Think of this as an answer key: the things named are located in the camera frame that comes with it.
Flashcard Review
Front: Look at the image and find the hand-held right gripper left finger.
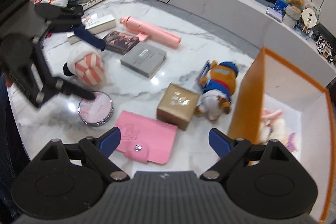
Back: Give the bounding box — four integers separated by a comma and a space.
39, 127, 130, 183

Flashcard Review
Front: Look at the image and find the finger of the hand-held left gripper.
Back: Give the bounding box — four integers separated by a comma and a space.
34, 4, 107, 52
36, 76, 97, 107

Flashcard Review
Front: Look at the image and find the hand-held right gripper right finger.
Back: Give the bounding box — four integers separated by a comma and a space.
199, 128, 300, 183

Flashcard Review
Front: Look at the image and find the long white glasses box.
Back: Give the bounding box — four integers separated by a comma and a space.
67, 14, 116, 45

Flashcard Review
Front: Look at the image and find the pink striped white plush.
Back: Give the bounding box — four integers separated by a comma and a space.
62, 50, 107, 90

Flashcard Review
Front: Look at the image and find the round pink compact mirror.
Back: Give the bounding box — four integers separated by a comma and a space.
78, 91, 114, 127

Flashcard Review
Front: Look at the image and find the dark patterned box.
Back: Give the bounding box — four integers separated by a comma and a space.
104, 30, 140, 55

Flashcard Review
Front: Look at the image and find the pink snap wallet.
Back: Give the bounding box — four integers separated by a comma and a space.
113, 110, 179, 165

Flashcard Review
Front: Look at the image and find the orange cardboard box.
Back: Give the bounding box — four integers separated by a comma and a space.
228, 47, 336, 222

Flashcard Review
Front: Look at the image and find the gold gift box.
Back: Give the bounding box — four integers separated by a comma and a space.
157, 83, 201, 131

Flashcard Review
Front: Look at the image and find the grey box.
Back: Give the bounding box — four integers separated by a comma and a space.
120, 42, 168, 78

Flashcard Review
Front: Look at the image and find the brown plush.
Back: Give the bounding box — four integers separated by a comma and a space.
194, 60, 239, 122

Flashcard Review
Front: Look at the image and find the pink water gun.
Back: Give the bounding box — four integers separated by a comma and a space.
120, 16, 182, 50

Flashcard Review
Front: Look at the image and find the cream knitted doll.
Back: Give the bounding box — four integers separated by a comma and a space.
259, 109, 286, 144

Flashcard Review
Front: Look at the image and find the purple knitted piece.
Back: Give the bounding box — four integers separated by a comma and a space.
285, 132, 297, 152

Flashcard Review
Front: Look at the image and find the clear acrylic holder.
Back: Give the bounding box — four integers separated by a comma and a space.
266, 2, 285, 22

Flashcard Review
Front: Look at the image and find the black white patterned bag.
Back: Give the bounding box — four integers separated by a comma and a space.
316, 32, 336, 65

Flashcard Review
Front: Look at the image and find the round paper fan on stand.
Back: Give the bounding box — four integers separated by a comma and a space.
301, 2, 322, 33

